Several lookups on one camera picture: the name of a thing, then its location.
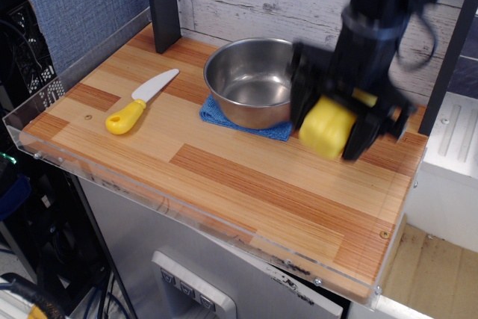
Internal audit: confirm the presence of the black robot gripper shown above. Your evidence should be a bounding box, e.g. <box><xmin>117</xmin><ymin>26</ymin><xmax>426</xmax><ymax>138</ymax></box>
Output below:
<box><xmin>289</xmin><ymin>22</ymin><xmax>416</xmax><ymax>161</ymax></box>

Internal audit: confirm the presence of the yellow toy bell pepper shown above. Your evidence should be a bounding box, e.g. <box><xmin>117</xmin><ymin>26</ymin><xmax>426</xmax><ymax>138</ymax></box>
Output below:
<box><xmin>299</xmin><ymin>95</ymin><xmax>359</xmax><ymax>159</ymax></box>

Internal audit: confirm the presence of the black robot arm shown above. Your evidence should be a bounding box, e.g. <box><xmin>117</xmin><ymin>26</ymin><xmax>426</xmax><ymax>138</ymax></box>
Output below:
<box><xmin>290</xmin><ymin>0</ymin><xmax>437</xmax><ymax>161</ymax></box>

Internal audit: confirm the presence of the stainless steel bowl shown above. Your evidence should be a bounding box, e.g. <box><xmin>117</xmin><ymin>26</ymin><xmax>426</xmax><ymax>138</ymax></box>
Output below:
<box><xmin>203</xmin><ymin>38</ymin><xmax>293</xmax><ymax>130</ymax></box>

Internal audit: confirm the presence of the white ribbed platform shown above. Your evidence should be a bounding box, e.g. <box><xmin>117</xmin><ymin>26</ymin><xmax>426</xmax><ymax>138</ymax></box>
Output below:
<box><xmin>424</xmin><ymin>92</ymin><xmax>477</xmax><ymax>179</ymax></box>

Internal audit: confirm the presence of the blue folded cloth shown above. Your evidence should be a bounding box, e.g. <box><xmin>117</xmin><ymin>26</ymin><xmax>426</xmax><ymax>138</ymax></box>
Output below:
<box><xmin>198</xmin><ymin>95</ymin><xmax>293</xmax><ymax>142</ymax></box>

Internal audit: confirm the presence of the clear acrylic table guard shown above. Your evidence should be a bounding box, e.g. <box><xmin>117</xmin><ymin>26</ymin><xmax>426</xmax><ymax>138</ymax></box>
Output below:
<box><xmin>6</xmin><ymin>26</ymin><xmax>426</xmax><ymax>306</ymax></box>

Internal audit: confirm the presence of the stainless steel cabinet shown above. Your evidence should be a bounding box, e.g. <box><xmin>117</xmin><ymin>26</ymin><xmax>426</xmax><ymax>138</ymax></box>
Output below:
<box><xmin>73</xmin><ymin>177</ymin><xmax>350</xmax><ymax>318</ymax></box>

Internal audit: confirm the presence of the black plastic crate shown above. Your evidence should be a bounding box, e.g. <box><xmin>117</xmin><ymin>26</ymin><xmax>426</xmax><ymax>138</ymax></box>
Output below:
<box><xmin>1</xmin><ymin>0</ymin><xmax>55</xmax><ymax>96</ymax></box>

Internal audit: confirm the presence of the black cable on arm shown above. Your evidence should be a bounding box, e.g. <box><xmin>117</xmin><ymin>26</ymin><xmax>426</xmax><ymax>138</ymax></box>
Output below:
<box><xmin>394</xmin><ymin>0</ymin><xmax>441</xmax><ymax>72</ymax></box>

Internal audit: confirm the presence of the black vertical frame post right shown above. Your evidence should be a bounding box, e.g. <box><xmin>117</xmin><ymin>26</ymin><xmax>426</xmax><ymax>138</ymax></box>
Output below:
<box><xmin>418</xmin><ymin>0</ymin><xmax>477</xmax><ymax>136</ymax></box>

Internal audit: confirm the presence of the black vertical frame post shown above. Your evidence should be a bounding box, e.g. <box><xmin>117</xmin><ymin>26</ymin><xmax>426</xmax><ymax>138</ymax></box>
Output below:
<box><xmin>418</xmin><ymin>0</ymin><xmax>477</xmax><ymax>136</ymax></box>
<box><xmin>149</xmin><ymin>0</ymin><xmax>181</xmax><ymax>54</ymax></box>

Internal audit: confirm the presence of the black vertical frame post left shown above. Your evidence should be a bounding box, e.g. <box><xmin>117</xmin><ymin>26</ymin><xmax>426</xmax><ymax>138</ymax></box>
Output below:
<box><xmin>149</xmin><ymin>0</ymin><xmax>181</xmax><ymax>54</ymax></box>

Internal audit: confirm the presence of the yellow handled toy knife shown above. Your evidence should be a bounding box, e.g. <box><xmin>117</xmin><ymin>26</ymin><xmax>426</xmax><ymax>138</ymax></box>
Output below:
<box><xmin>105</xmin><ymin>69</ymin><xmax>180</xmax><ymax>135</ymax></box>

